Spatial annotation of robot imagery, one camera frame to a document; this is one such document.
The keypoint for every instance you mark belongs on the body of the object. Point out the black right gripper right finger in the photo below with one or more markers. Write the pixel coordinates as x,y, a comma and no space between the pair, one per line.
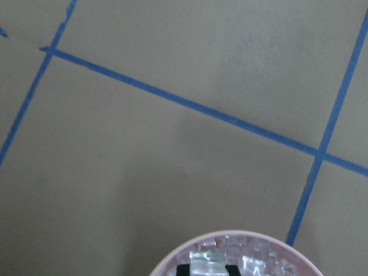
232,270

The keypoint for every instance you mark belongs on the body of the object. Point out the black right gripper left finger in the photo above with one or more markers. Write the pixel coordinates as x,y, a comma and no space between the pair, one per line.
183,270

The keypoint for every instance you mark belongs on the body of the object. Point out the pink bowl of ice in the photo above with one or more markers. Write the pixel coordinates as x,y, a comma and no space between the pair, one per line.
253,253

